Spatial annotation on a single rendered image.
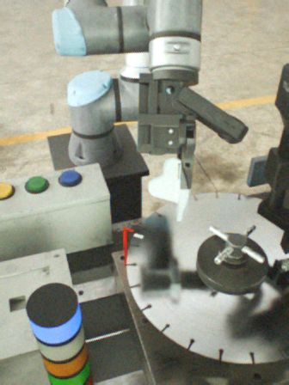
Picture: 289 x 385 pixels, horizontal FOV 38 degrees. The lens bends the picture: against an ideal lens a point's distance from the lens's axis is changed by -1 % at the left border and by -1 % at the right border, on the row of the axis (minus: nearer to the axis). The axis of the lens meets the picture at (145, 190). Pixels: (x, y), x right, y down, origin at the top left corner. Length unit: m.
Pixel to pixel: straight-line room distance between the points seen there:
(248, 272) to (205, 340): 0.13
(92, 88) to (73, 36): 0.38
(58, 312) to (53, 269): 0.36
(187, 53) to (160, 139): 0.12
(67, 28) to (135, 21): 0.11
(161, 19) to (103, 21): 0.12
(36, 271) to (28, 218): 0.16
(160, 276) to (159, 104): 0.26
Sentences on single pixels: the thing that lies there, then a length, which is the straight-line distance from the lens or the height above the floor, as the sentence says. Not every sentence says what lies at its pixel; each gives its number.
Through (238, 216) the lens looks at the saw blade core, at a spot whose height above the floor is 0.95.
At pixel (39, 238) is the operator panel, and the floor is 0.81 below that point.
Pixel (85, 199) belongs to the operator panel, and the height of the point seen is 0.90.
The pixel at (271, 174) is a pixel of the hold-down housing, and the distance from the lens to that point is 0.62.
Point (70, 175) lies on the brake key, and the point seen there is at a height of 0.91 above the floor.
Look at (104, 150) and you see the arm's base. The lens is 1.15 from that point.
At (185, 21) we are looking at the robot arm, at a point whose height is 1.27.
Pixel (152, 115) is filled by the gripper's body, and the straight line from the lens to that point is 0.59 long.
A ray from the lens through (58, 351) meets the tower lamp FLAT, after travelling 0.41.
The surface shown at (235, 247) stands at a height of 1.00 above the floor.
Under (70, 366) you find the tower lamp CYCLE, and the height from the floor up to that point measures 1.08.
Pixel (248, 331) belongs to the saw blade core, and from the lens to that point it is 0.62.
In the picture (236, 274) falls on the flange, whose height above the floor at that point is 0.96.
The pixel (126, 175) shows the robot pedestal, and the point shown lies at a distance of 1.14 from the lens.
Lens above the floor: 1.47
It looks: 42 degrees down
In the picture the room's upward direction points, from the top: straight up
